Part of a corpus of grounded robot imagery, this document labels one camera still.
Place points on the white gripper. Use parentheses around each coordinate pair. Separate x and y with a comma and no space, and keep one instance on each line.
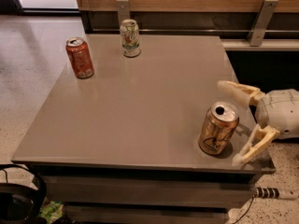
(277,112)

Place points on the gold orange soda can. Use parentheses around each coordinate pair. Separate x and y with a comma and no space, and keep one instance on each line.
(219,126)

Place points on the white green 7up can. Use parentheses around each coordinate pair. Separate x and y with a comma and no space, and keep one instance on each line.
(130,38)

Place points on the red orange soda can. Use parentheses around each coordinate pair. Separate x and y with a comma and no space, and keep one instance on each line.
(78,53)

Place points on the grey cabinet drawers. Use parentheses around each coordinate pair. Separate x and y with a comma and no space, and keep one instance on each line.
(114,196)

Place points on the green snack bag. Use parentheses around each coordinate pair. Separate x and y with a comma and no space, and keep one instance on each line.
(51,211)

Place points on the black white striped handle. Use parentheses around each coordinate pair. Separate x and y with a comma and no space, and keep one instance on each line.
(274,193)

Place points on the right metal bracket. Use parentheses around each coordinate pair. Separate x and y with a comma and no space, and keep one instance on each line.
(264,16)

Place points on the metal bracket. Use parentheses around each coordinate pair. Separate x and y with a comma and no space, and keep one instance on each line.
(123,10)
(264,16)

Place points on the left metal bracket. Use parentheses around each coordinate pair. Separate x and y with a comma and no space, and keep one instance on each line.
(123,10)

